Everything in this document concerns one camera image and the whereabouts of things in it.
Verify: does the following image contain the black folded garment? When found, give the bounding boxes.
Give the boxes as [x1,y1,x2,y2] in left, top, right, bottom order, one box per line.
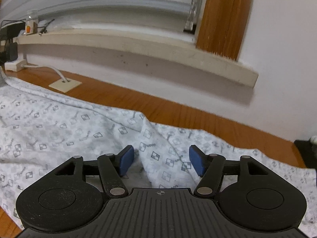
[293,139,317,171]

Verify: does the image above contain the cream window sill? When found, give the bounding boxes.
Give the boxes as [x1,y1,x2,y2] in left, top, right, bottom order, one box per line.
[16,27,259,88]

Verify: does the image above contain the cream socket plate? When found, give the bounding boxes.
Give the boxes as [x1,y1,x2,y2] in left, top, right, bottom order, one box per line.
[48,78,82,93]

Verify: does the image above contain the black charger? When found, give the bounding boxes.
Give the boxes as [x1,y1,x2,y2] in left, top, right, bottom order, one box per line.
[0,20,25,42]

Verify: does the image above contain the white cable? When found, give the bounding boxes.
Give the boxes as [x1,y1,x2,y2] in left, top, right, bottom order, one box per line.
[22,64,68,83]

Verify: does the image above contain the white window blinds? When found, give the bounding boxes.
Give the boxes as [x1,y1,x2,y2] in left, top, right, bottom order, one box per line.
[0,0,206,42]

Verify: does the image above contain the clear plastic blind cord weight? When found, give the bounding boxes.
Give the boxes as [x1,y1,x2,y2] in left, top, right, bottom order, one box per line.
[184,0,201,33]

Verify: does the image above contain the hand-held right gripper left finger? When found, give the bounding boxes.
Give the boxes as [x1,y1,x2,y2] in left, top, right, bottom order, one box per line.
[54,145,135,199]

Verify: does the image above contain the black power adapter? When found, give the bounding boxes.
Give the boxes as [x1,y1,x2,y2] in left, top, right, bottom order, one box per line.
[5,42,18,62]

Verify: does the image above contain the white patterned pants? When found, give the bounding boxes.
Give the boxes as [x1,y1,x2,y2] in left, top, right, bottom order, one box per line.
[0,76,317,238]

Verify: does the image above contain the black cable on sill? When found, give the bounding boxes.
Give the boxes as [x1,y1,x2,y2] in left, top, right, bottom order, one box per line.
[38,18,55,36]

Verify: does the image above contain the wooden window frame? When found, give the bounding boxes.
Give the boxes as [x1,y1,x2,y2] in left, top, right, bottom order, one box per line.
[196,0,255,61]

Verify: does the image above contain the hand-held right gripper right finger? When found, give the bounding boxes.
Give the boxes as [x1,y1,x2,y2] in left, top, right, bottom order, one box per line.
[189,145,269,199]

